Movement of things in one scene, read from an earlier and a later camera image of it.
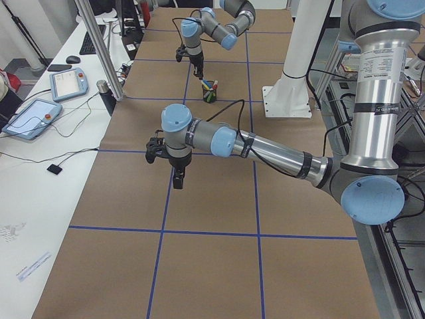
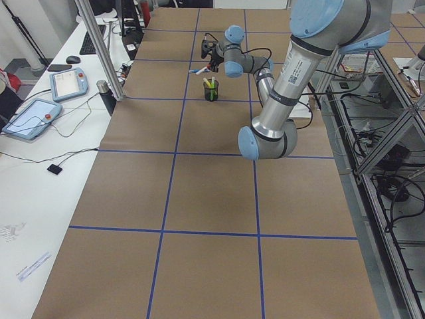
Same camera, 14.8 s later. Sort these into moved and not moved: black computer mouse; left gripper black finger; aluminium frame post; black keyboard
Moved: left gripper black finger
Not moved: black keyboard; black computer mouse; aluminium frame post
